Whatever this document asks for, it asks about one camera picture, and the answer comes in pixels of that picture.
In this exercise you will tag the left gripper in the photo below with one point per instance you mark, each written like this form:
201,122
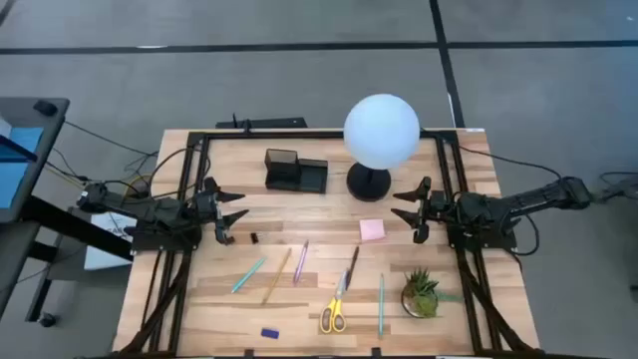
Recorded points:
205,208

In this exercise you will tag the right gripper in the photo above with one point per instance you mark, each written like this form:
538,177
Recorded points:
437,208

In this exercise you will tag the black binder clip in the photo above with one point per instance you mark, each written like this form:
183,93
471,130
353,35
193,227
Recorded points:
254,238

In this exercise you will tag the pink sticky note pad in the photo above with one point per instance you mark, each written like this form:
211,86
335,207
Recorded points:
372,230

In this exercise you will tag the teal pen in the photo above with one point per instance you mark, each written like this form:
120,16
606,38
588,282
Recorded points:
249,274

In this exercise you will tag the yellow pencil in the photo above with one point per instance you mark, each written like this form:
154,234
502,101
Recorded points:
276,275

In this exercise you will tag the dark brown pen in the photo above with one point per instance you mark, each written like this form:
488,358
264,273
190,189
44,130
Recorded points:
352,266

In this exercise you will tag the white globe table lamp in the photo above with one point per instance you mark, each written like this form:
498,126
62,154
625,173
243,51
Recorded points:
381,129

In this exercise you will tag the small potted succulent plant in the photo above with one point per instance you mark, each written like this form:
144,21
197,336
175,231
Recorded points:
422,299

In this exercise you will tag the purple pen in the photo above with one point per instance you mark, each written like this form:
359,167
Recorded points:
300,263

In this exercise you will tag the black mesh desk organizer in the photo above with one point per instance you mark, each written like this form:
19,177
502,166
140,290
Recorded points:
311,177

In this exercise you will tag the long teal pencil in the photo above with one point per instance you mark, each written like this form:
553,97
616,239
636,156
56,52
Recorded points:
381,304

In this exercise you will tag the blue eraser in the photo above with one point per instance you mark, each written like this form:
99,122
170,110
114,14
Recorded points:
269,333

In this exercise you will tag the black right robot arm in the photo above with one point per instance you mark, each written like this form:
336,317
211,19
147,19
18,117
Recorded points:
528,197

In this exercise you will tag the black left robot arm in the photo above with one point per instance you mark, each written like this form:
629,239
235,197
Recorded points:
159,212

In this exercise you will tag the black box with antenna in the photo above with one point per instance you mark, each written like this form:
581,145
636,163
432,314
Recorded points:
269,122

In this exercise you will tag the white paper sheet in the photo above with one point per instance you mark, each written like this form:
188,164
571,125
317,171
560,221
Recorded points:
107,249

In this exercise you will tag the dark grey side desk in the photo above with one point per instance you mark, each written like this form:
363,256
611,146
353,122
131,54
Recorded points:
55,149

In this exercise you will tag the black computer mouse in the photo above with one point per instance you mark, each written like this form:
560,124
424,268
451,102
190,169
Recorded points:
45,107

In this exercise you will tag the black caster wheel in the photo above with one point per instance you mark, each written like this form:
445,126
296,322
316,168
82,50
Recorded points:
47,320

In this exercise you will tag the blue screen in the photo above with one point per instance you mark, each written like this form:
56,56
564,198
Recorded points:
15,174

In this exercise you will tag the black frame clamp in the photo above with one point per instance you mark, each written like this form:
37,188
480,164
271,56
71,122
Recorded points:
376,353

